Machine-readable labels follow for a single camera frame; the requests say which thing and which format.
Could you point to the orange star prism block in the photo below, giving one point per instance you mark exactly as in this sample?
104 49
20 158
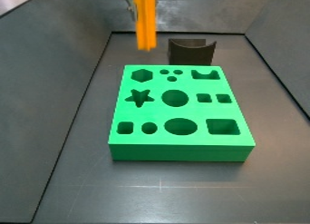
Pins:
146 24

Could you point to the green shape sorting board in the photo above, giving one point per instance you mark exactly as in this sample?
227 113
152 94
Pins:
176 114

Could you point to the black curved block holder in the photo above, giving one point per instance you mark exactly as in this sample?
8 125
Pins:
190 52

